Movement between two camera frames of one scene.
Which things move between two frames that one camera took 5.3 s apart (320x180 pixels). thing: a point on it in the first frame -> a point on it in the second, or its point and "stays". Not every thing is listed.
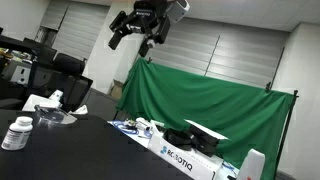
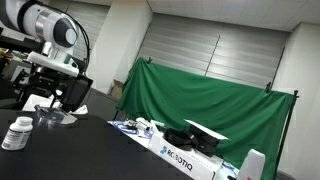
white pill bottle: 18,133 stays
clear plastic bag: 49,117 stays
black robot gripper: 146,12 -> 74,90
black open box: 205,139 stays
